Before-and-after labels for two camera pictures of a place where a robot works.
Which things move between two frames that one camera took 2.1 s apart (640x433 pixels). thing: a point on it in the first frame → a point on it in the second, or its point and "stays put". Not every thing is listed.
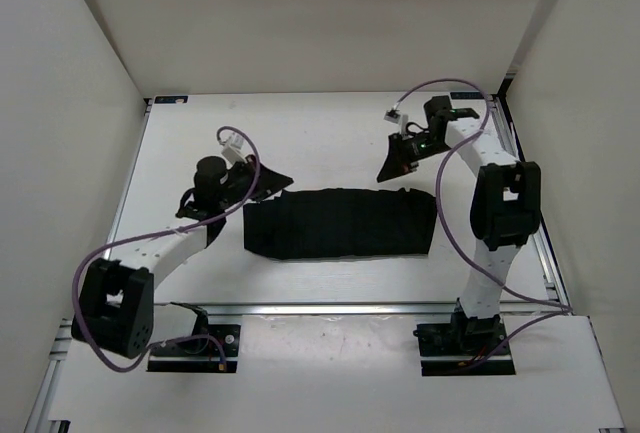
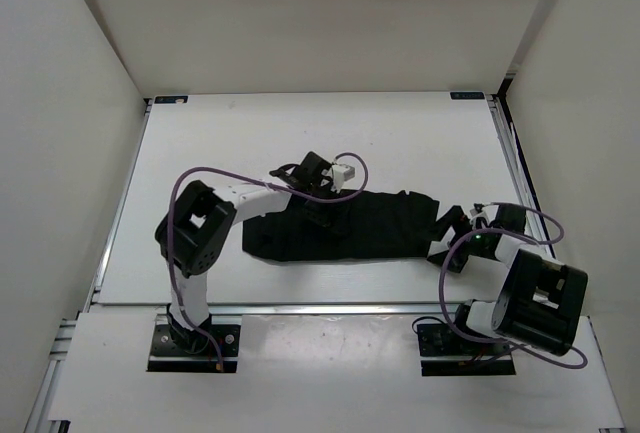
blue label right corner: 466,95 stays put
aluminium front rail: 308,309 stays put
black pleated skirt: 342,222 stays put
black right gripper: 396,159 → 452,217
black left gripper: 270,183 → 337,219
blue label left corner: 171,99 stays put
